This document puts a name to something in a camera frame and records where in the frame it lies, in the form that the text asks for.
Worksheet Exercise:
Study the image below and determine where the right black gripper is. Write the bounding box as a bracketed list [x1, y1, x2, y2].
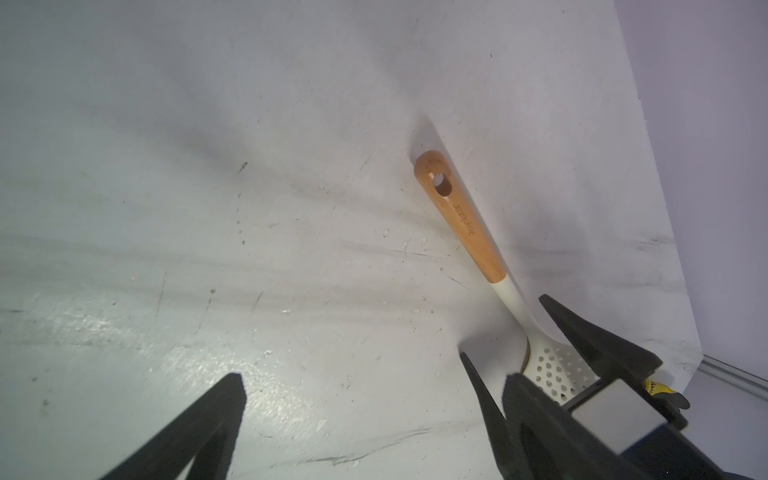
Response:
[459, 294, 742, 479]

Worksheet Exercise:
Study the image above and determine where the white skimmer wooden handle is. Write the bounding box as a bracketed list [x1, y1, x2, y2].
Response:
[414, 150, 597, 405]

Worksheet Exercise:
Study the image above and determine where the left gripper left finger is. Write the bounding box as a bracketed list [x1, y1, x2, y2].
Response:
[104, 373, 247, 479]

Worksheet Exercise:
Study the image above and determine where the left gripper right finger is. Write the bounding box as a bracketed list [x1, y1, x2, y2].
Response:
[502, 374, 648, 479]

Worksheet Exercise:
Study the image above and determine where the black yellow work glove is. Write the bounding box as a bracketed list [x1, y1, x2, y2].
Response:
[642, 379, 690, 410]

